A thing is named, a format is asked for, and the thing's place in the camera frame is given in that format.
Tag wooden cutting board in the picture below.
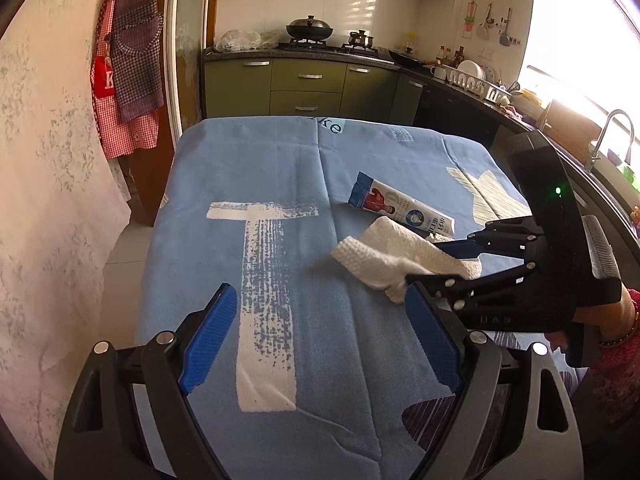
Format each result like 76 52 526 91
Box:
537 100 601 161

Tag person's right forearm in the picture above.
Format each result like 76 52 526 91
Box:
575 287 640 433

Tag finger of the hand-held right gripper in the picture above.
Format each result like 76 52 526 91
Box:
432 214 544 260
405 259 545 312

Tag white knitted cloth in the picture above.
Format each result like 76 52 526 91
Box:
331 216 483 305

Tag kitchen window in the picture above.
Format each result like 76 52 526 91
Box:
520 0 640 161

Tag green kitchen base cabinets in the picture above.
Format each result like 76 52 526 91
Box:
204 57 503 133

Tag beaded bracelet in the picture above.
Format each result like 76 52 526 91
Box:
599 305 640 348

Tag red checked apron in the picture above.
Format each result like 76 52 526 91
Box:
90 0 161 159

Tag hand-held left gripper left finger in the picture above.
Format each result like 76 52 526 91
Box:
52 282 239 480

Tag glass sliding door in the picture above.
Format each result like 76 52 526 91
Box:
165 0 212 146

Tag white plastic bag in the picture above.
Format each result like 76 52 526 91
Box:
215 29 282 54

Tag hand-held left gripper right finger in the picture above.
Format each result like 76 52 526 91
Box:
405 282 585 480

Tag steel faucet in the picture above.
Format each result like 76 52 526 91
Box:
585 109 637 174

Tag white dish rack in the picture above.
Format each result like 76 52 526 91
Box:
445 67 512 107

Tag black frying pan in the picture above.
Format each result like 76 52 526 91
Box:
387 47 427 69

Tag gas stove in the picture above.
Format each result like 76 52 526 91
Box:
277 40 382 57

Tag white floral curtain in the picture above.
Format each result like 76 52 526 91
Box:
0 0 133 466

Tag purple checked apron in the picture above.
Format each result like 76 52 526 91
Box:
107 0 165 123

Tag black wok with lid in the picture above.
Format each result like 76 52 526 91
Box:
286 15 335 44

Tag blue printed tablecloth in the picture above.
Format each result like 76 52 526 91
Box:
134 116 581 480

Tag person's right hand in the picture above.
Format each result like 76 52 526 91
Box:
546 286 640 353

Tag white toothpaste tube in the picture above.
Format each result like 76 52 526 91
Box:
347 171 456 241

